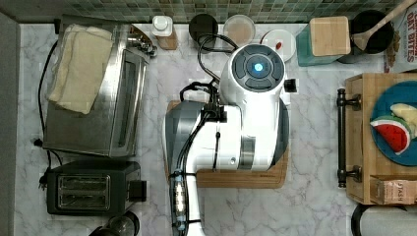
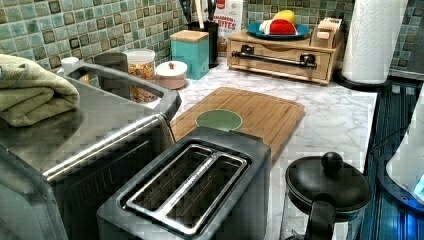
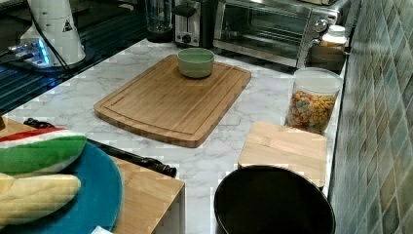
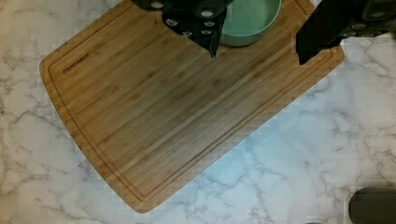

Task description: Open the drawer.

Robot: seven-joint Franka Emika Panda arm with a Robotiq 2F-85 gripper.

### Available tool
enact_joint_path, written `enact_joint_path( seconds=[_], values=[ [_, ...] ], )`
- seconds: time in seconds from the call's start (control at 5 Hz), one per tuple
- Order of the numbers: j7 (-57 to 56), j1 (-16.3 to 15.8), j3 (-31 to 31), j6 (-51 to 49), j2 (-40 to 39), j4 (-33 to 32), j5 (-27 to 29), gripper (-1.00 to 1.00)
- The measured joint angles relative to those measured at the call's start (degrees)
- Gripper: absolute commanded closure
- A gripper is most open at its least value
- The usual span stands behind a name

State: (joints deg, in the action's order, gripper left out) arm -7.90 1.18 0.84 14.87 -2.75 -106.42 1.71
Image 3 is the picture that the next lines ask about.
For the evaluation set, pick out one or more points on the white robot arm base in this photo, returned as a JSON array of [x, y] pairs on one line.
[[52, 40]]

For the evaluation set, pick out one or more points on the black silver toaster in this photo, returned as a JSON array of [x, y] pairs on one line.
[[193, 23]]

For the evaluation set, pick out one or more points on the large bamboo cutting board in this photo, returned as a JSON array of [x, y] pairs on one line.
[[162, 104]]

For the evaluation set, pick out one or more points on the black round pot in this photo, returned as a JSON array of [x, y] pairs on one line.
[[271, 200]]

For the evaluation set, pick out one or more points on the dark bronze drawer handle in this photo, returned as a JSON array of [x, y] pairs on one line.
[[145, 162]]

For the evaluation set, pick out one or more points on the clear cereal container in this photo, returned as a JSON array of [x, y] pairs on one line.
[[313, 98]]

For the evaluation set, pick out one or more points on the plush watermelon slice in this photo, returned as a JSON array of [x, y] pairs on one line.
[[42, 151]]

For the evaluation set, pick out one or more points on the white lidded jar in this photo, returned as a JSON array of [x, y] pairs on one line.
[[334, 37]]

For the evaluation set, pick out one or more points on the small bamboo board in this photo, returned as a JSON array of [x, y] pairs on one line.
[[275, 145]]

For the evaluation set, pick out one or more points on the dark glass blender jar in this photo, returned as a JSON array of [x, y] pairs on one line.
[[158, 20]]

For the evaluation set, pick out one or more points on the blue round plate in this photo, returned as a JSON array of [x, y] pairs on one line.
[[97, 203]]

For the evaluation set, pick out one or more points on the silver toaster oven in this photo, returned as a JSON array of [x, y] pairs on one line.
[[281, 31]]

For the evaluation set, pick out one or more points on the green ceramic bowl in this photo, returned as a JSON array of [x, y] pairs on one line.
[[195, 62]]

